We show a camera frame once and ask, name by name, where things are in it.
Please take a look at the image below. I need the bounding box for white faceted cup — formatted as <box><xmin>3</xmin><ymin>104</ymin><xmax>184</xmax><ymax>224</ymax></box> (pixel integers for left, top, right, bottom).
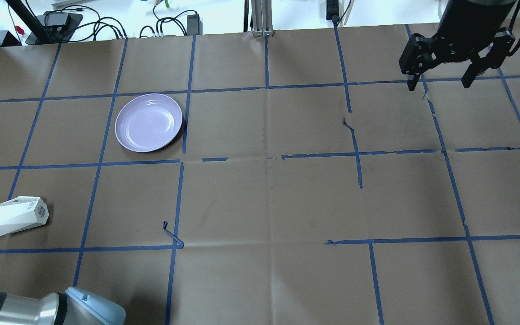
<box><xmin>0</xmin><ymin>196</ymin><xmax>50</xmax><ymax>237</ymax></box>

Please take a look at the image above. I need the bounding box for black camera stand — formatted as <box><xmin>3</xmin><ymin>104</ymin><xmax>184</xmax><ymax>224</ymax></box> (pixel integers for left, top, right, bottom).
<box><xmin>6</xmin><ymin>0</ymin><xmax>83</xmax><ymax>45</ymax></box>

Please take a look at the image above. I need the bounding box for black cables bundle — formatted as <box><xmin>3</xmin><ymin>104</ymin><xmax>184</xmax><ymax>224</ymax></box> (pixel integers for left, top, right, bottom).
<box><xmin>61</xmin><ymin>5</ymin><xmax>127</xmax><ymax>42</ymax></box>

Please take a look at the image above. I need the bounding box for black power adapter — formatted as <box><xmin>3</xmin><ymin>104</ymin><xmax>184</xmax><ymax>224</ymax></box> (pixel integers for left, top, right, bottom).
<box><xmin>38</xmin><ymin>12</ymin><xmax>72</xmax><ymax>28</ymax></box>

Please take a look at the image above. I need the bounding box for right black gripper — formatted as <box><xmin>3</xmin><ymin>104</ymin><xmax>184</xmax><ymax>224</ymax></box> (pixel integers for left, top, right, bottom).
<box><xmin>399</xmin><ymin>21</ymin><xmax>515</xmax><ymax>91</ymax></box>

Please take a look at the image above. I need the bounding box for lavender plate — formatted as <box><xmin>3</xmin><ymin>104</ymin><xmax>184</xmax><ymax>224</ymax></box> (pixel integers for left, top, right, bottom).
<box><xmin>114</xmin><ymin>94</ymin><xmax>184</xmax><ymax>153</ymax></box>

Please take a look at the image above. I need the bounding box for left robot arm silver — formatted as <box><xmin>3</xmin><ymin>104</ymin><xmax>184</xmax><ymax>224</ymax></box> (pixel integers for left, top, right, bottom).
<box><xmin>0</xmin><ymin>287</ymin><xmax>126</xmax><ymax>325</ymax></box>

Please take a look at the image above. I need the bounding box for aluminium profile post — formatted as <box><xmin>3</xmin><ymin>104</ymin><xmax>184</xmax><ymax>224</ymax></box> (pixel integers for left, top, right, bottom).
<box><xmin>250</xmin><ymin>0</ymin><xmax>274</xmax><ymax>37</ymax></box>

